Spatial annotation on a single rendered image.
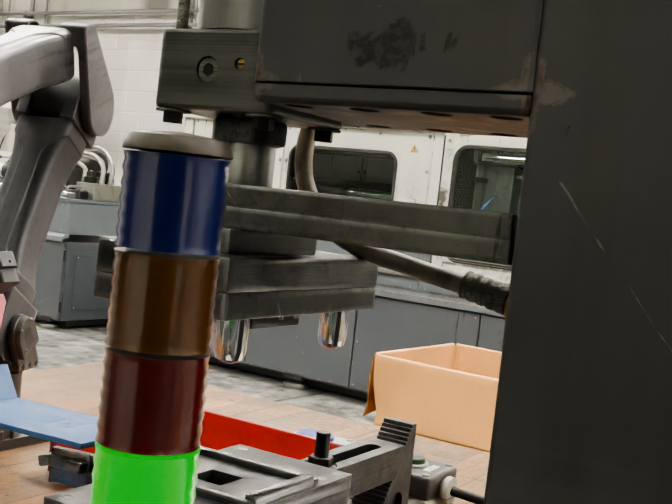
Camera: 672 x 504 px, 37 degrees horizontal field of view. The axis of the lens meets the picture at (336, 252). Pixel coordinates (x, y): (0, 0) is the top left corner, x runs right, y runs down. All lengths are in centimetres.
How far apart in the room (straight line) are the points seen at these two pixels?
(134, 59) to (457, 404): 751
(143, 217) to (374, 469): 53
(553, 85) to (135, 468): 27
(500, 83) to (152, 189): 22
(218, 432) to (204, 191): 66
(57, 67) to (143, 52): 891
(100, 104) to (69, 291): 653
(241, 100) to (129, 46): 951
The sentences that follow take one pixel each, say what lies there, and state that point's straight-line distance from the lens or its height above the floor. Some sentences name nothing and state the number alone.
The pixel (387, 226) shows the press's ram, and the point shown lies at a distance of 55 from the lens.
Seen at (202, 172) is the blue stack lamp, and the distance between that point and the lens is 35.
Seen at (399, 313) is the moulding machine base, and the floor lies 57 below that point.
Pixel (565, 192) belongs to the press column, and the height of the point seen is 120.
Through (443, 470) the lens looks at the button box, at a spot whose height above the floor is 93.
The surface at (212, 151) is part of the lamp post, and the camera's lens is 35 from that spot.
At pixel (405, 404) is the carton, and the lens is 304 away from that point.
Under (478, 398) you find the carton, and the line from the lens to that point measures 293.
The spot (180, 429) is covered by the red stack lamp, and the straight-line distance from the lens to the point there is 36.
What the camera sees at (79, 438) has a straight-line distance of 75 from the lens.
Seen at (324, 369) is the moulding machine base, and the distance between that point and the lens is 602.
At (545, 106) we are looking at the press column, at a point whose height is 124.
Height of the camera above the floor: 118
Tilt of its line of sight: 3 degrees down
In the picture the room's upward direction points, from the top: 6 degrees clockwise
